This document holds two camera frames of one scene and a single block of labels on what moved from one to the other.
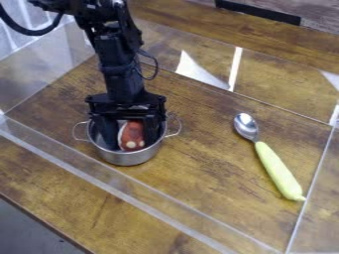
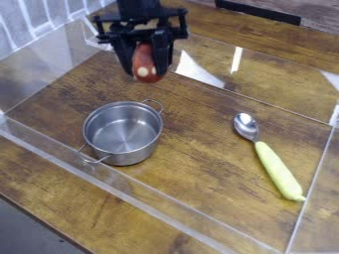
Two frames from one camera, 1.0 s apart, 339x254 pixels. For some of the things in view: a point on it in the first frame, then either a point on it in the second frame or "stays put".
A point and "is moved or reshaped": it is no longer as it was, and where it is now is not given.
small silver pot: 119,157 is moved or reshaped
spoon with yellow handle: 245,125 stays put
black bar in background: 287,19 stays put
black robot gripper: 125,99 to 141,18
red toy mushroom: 132,136 to 143,66
